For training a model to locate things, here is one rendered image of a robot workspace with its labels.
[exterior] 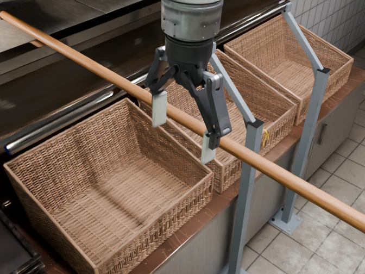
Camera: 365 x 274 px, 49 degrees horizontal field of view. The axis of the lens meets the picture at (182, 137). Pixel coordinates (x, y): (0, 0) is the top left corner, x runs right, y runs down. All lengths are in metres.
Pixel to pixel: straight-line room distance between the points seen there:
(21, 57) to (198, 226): 0.83
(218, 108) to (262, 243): 1.64
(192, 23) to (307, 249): 1.80
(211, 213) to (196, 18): 1.07
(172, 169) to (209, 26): 1.11
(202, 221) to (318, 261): 0.87
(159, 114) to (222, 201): 0.88
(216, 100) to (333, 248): 1.76
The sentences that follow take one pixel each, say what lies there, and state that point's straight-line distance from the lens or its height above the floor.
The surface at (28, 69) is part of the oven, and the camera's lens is 1.39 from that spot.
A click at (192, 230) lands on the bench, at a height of 0.58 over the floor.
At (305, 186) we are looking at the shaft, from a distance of 0.81.
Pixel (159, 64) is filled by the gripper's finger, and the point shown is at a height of 1.42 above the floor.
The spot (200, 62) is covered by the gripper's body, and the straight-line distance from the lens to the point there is 0.62.
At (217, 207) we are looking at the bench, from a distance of 1.57.
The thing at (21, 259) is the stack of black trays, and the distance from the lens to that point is 1.24.
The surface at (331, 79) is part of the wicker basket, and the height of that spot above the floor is 0.72.
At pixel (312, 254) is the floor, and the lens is 2.24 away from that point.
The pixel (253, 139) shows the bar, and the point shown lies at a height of 0.90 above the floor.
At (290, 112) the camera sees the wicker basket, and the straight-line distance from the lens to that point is 1.85.
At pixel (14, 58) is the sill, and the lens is 1.35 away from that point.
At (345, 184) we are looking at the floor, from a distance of 2.64.
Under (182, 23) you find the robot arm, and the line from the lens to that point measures 0.58.
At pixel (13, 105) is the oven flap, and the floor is 1.02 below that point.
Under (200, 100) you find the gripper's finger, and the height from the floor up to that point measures 1.41.
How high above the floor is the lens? 1.76
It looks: 39 degrees down
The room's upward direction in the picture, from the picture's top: straight up
